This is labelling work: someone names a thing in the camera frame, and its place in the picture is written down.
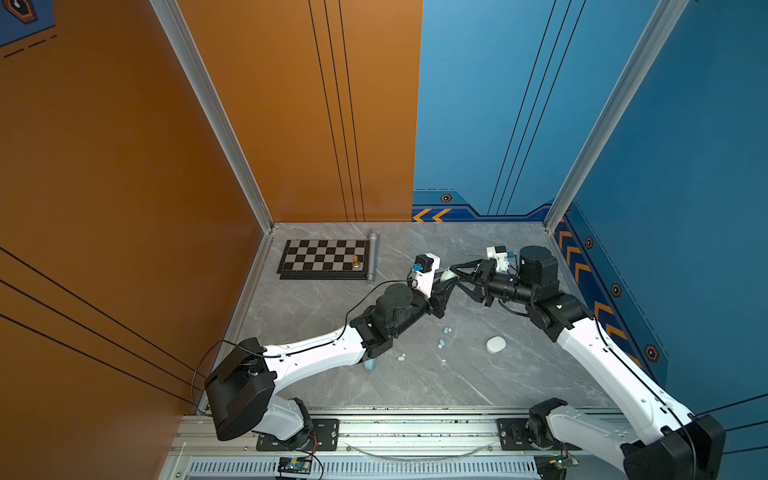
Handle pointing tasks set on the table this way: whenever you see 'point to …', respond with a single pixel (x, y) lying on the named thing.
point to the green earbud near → (401, 358)
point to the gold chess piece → (355, 262)
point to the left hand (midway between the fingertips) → (454, 275)
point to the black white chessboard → (323, 260)
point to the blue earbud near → (442, 343)
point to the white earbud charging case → (496, 344)
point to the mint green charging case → (447, 275)
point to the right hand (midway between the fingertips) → (449, 274)
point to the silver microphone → (373, 241)
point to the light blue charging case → (370, 364)
